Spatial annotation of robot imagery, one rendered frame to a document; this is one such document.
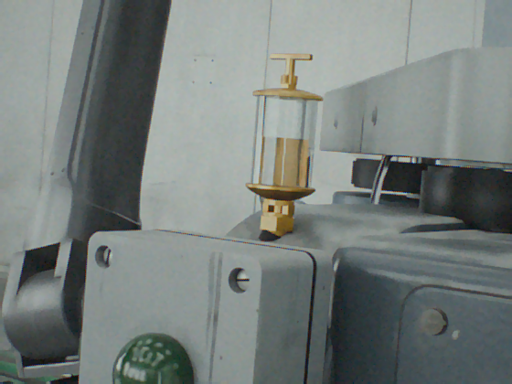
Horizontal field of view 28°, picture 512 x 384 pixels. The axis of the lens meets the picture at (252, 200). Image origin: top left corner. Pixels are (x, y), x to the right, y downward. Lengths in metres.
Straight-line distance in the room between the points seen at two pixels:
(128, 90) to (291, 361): 0.38
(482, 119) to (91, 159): 0.29
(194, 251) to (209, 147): 6.53
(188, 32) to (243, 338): 6.75
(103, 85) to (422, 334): 0.38
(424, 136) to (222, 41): 6.38
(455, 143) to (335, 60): 5.91
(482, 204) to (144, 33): 0.33
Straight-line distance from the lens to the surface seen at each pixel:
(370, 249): 0.36
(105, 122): 0.67
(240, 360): 0.32
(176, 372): 0.33
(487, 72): 0.46
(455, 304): 0.34
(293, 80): 0.41
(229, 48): 6.83
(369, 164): 0.84
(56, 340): 0.63
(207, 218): 6.86
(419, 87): 0.53
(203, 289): 0.33
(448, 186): 0.46
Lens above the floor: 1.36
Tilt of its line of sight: 3 degrees down
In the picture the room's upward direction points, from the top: 5 degrees clockwise
